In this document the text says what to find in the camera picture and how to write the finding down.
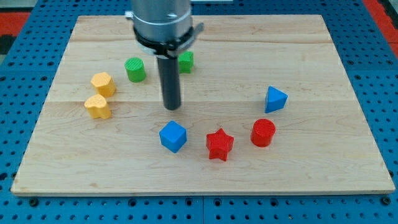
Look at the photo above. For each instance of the red star block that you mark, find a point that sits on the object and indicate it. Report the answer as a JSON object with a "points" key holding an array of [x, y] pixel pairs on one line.
{"points": [[219, 145]]}

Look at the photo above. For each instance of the green star block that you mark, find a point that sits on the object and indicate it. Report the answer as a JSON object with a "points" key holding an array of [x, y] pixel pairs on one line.
{"points": [[186, 62]]}

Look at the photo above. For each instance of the blue cube block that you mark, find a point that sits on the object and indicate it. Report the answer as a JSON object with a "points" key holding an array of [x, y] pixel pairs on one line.
{"points": [[173, 136]]}

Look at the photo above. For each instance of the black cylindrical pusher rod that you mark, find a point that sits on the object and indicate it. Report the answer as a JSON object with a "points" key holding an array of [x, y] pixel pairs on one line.
{"points": [[170, 82]]}

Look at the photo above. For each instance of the red cylinder block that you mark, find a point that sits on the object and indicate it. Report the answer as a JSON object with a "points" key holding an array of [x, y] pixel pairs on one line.
{"points": [[262, 133]]}

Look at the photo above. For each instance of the light wooden board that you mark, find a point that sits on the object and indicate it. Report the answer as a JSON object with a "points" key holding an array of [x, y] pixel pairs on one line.
{"points": [[322, 144]]}

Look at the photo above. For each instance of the blue triangle block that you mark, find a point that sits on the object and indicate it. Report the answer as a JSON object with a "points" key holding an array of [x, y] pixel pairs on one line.
{"points": [[274, 100]]}

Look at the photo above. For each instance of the green cylinder block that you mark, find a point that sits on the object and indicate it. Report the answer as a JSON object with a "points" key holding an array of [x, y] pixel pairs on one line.
{"points": [[135, 69]]}

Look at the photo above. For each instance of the yellow hexagon block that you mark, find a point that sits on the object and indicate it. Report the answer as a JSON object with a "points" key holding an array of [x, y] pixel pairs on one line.
{"points": [[103, 84]]}

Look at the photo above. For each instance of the yellow heart block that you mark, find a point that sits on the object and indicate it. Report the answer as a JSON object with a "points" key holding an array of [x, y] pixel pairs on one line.
{"points": [[97, 107]]}

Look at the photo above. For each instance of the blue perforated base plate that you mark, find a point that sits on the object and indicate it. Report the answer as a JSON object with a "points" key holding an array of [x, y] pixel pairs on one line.
{"points": [[365, 33]]}

